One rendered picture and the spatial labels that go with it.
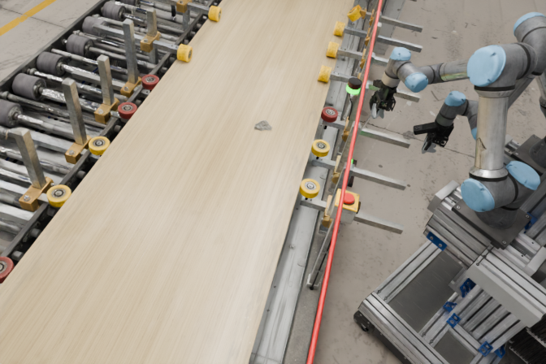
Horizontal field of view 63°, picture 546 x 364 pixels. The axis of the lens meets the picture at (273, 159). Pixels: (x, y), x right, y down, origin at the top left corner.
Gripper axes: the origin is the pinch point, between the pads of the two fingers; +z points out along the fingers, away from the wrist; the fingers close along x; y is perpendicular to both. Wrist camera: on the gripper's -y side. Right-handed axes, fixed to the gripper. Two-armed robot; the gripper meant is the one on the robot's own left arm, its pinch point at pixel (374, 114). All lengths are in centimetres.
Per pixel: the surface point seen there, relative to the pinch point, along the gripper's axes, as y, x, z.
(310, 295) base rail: 71, -34, 31
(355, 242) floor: 2, 20, 101
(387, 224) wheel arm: 47, 0, 19
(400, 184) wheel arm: 25.2, 12.0, 18.5
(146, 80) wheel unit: -30, -103, 10
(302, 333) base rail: 86, -39, 31
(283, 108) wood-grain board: -14.5, -38.7, 10.7
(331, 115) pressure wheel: -10.1, -15.5, 10.0
